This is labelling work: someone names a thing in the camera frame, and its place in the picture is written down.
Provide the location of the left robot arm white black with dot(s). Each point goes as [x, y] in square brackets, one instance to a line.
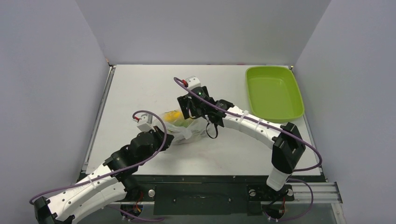
[112, 181]

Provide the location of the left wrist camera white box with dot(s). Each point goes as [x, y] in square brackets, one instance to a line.
[145, 123]

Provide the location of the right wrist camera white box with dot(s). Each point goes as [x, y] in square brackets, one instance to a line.
[192, 82]

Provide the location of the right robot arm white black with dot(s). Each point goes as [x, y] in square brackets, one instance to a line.
[283, 140]

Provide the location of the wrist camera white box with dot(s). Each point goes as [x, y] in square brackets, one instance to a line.
[145, 123]
[192, 82]

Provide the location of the yellow fake fruit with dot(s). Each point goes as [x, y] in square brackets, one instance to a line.
[173, 116]

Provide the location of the green fake grapes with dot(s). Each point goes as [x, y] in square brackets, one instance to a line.
[183, 122]

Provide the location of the green plastic tray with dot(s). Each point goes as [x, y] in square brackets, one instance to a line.
[274, 94]

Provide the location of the clear plastic bag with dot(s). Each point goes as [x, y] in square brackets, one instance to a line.
[183, 135]

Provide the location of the aluminium table rail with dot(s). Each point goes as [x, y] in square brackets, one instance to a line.
[98, 118]

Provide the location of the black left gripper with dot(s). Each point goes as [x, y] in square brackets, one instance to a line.
[164, 145]

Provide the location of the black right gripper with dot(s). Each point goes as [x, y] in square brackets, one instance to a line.
[185, 105]

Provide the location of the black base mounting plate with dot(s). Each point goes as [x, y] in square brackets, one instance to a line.
[206, 194]

